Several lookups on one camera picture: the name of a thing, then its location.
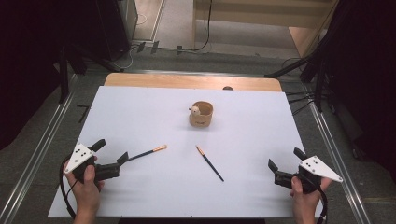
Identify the beige cup with animal figure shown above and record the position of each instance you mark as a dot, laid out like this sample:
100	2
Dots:
201	117

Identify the light wooden shelf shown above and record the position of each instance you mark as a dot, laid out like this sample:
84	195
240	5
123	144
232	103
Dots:
249	15

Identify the person's right hand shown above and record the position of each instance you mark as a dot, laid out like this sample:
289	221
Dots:
306	202

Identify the white table mat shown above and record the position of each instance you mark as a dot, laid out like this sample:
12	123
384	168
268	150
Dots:
186	186

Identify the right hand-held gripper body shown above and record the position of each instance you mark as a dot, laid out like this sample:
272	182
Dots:
317	168

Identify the person's left hand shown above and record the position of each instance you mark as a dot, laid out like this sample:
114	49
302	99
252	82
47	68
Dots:
87	194

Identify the black metal stand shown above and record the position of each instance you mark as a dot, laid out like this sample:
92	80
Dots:
317	77
63	77

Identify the dark curtain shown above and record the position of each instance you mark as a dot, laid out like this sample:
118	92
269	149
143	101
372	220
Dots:
28	62
367	77

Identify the dark pencil with orange end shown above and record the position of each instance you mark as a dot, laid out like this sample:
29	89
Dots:
149	152
209	163

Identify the metal floor rail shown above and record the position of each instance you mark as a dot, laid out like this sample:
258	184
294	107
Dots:
339	155
37	155

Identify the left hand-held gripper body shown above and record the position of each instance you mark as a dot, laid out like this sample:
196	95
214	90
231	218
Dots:
81	155

